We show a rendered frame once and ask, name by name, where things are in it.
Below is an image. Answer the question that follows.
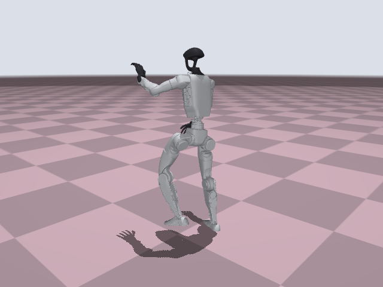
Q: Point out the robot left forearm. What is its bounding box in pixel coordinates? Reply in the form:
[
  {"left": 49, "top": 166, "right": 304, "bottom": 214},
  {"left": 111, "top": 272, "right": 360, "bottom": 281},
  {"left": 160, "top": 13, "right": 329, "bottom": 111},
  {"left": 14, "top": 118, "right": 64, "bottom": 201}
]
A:
[{"left": 138, "top": 77, "right": 157, "bottom": 92}]

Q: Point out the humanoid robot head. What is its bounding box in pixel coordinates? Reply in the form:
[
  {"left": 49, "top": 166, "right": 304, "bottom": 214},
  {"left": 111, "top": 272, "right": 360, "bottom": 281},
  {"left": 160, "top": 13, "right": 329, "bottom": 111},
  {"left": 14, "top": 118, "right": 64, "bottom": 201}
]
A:
[{"left": 183, "top": 48, "right": 204, "bottom": 75}]

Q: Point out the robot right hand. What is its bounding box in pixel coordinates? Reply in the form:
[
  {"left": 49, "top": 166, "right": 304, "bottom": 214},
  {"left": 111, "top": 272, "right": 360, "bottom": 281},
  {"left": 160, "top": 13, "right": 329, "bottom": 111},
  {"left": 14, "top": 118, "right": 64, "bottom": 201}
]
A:
[{"left": 180, "top": 121, "right": 192, "bottom": 134}]

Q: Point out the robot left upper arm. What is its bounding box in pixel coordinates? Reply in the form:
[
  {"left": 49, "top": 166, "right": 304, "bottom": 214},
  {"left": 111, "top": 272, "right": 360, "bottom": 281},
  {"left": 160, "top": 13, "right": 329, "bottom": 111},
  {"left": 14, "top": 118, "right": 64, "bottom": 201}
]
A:
[{"left": 149, "top": 75, "right": 191, "bottom": 97}]

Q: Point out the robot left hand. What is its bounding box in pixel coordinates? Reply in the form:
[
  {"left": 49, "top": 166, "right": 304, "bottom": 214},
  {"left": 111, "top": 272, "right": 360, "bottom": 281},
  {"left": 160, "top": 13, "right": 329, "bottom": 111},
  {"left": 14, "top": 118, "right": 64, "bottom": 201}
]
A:
[{"left": 131, "top": 63, "right": 146, "bottom": 83}]

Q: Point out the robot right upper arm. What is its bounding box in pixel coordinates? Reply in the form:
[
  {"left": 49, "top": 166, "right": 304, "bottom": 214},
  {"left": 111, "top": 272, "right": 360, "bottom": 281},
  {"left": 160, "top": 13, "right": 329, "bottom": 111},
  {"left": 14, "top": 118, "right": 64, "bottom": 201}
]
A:
[{"left": 210, "top": 79, "right": 215, "bottom": 99}]

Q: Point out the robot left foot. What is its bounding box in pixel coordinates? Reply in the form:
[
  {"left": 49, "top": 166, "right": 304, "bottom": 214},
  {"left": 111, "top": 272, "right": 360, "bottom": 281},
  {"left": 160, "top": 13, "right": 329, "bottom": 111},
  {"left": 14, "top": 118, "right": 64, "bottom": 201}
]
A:
[{"left": 164, "top": 216, "right": 189, "bottom": 226}]

